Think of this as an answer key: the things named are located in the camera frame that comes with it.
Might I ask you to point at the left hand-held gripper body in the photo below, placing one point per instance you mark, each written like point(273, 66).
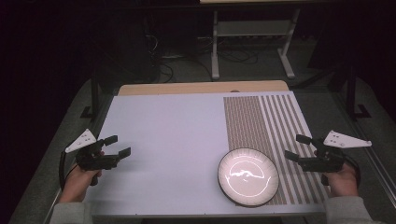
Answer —
point(93, 161)

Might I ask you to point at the white plate with dark rim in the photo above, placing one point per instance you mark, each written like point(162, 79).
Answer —
point(248, 176)

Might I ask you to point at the black metal stand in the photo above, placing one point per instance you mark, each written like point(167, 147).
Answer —
point(351, 99)
point(94, 99)

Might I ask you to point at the person's left hand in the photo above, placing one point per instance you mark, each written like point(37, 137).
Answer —
point(76, 183)

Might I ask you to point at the person's right hand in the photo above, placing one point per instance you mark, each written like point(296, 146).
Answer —
point(342, 183)

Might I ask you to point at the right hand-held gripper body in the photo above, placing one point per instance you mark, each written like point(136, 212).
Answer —
point(325, 161)

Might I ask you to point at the aluminium rail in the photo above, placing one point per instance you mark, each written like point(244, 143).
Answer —
point(384, 180)

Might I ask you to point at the white mat with brown stripes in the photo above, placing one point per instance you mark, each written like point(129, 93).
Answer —
point(168, 140)

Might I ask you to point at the white metal table frame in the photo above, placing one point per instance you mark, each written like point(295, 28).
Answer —
point(214, 46)

